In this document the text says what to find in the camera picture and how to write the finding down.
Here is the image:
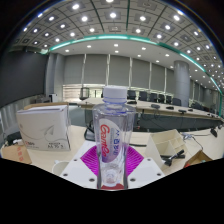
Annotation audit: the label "long curved conference desk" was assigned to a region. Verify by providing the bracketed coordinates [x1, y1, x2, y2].
[76, 96, 224, 133]

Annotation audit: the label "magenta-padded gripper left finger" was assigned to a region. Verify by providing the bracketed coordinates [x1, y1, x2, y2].
[59, 144, 101, 188]

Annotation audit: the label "row of black office chairs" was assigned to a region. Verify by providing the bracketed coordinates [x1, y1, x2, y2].
[79, 87, 221, 113]

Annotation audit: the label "black tool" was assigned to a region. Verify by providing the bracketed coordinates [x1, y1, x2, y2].
[159, 149, 186, 167]

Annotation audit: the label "black desk conference unit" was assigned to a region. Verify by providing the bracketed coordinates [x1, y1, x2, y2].
[83, 119, 98, 143]

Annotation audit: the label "black desk microphone unit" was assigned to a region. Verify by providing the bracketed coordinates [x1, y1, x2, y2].
[209, 126, 219, 138]

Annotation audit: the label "black power adapter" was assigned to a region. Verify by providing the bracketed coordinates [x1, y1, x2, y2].
[3, 130, 23, 147]

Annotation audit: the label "recessed ceiling lights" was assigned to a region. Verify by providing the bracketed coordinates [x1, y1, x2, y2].
[13, 0, 224, 88]

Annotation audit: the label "open beige cardboard box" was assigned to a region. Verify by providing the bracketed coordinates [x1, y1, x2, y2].
[143, 128, 189, 168]

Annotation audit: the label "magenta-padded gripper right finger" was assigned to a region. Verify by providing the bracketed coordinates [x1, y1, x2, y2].
[123, 144, 165, 187]

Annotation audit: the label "clear plastic water bottle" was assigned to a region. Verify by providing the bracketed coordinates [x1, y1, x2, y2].
[91, 85, 137, 190]

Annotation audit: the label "white copy paper carton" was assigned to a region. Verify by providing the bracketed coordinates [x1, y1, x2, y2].
[15, 104, 72, 152]

